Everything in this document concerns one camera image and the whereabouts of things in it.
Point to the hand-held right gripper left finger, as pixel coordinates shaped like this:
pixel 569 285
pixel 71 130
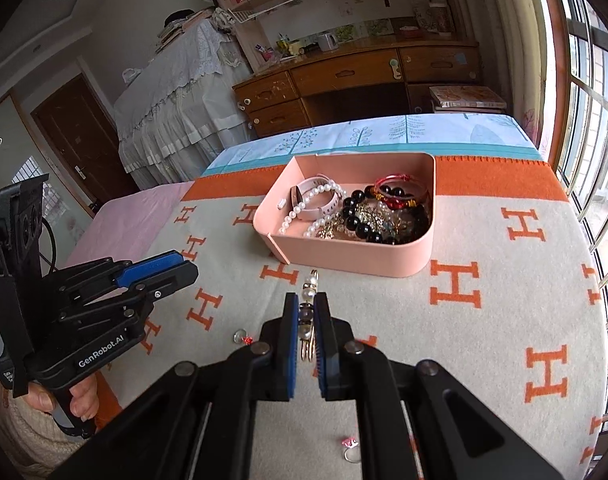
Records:
pixel 294 355

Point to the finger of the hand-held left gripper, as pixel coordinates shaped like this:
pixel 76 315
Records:
pixel 168 282
pixel 148 266

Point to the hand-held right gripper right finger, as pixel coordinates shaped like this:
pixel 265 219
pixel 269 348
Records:
pixel 320 355

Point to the gold pearl brooch pin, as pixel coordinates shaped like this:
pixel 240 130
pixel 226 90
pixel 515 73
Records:
pixel 311 282

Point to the pink plastic box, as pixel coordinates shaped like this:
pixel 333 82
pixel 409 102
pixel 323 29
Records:
pixel 344 257

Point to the round gold brooch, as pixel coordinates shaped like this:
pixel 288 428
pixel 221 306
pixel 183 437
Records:
pixel 329 232

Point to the rhinestone pearl hair comb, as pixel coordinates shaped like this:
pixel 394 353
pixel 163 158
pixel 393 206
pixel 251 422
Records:
pixel 376 220

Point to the person's left forearm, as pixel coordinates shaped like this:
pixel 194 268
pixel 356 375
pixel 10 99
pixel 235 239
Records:
pixel 28 442

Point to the person's left hand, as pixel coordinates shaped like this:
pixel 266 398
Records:
pixel 81 400

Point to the pink bed sheet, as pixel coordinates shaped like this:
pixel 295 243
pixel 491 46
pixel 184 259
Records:
pixel 123 220

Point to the brown wooden door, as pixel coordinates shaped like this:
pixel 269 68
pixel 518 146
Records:
pixel 73 135

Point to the white lace covered furniture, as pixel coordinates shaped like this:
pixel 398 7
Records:
pixel 173 100

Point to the orange grey patterned blanket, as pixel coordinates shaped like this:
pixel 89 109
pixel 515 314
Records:
pixel 484 240

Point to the pile of books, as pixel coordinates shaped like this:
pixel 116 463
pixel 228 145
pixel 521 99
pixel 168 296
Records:
pixel 183 27

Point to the blue leaf print sheet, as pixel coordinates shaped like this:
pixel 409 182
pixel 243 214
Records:
pixel 434 132

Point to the wooden desk with drawers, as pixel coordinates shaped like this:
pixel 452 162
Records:
pixel 344 72

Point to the white mug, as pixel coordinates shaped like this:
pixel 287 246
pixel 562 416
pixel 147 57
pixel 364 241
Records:
pixel 327 41

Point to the low stack of books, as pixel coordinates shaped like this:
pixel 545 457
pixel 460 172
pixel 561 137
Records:
pixel 466 97

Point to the wooden shelf hutch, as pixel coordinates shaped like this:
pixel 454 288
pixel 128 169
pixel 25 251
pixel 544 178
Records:
pixel 344 7

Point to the small red dish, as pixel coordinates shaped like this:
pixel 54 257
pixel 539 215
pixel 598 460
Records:
pixel 409 31

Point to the beige curtain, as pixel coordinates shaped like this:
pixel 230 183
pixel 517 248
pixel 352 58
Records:
pixel 504 50

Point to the floral jar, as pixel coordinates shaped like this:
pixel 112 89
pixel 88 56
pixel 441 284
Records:
pixel 434 17

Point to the window with metal grille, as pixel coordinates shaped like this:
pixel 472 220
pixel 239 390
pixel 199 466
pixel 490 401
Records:
pixel 594 110

